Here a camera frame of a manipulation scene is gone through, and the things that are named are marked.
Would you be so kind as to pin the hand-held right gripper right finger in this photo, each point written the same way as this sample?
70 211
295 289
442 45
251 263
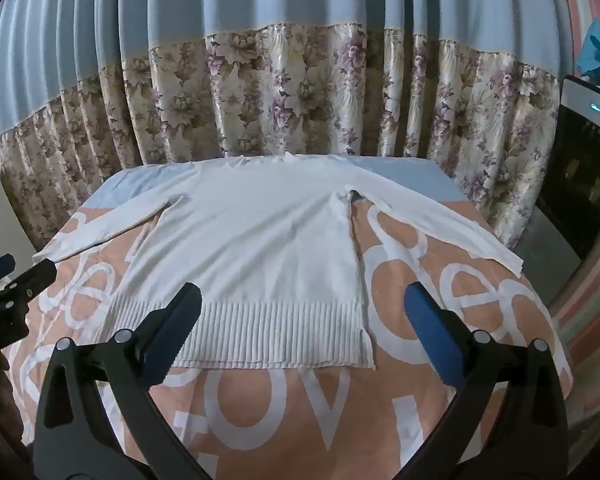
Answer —
432 330

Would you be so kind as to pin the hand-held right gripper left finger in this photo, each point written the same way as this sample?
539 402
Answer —
166 332

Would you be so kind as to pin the white knit sweater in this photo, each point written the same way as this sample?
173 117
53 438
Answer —
260 255

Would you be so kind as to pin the white board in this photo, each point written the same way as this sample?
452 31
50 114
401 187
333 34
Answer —
0 205

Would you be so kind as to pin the peach printed blanket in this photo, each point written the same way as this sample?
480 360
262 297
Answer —
290 410

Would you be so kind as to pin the black glass-door appliance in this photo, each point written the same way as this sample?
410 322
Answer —
582 160

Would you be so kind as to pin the blue floral curtain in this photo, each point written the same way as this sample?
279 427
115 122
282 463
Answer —
280 60

